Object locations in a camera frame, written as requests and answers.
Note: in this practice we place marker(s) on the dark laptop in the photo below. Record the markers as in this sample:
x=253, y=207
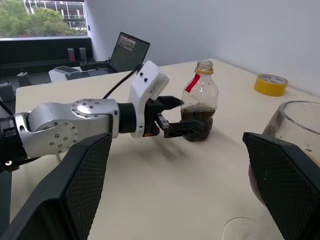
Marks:
x=127, y=53

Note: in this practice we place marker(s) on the black upright stand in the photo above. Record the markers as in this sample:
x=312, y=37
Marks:
x=71, y=54
x=83, y=56

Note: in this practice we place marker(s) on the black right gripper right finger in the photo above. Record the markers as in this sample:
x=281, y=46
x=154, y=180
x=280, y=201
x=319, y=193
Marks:
x=287, y=180

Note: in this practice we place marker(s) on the yellow tape roll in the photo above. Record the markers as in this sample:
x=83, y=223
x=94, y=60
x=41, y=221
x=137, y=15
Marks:
x=271, y=86

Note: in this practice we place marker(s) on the clear bottle with dark drink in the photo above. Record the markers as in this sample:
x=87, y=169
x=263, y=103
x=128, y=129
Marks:
x=200, y=100

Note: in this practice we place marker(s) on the long black counter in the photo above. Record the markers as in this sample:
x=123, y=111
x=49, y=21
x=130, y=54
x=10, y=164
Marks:
x=37, y=52

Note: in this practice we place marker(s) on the window with trees outside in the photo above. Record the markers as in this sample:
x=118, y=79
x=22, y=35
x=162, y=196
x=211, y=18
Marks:
x=37, y=17

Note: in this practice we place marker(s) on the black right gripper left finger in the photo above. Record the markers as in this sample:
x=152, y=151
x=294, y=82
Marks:
x=62, y=187

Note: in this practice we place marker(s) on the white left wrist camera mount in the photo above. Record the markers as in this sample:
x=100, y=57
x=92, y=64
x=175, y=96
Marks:
x=147, y=80

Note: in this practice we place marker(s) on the white box device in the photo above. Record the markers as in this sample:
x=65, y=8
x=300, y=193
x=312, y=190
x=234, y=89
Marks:
x=62, y=75

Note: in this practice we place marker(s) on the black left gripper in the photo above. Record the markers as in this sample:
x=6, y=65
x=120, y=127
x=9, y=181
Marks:
x=151, y=117

